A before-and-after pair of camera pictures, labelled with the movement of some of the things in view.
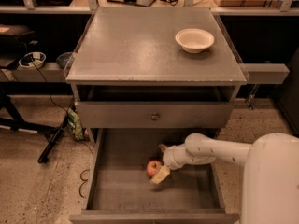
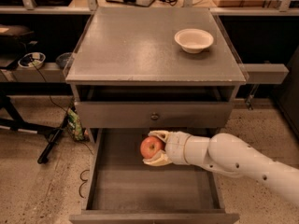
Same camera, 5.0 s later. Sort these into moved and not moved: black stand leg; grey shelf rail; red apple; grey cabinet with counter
Moved: red apple
Not moved: grey cabinet with counter; grey shelf rail; black stand leg
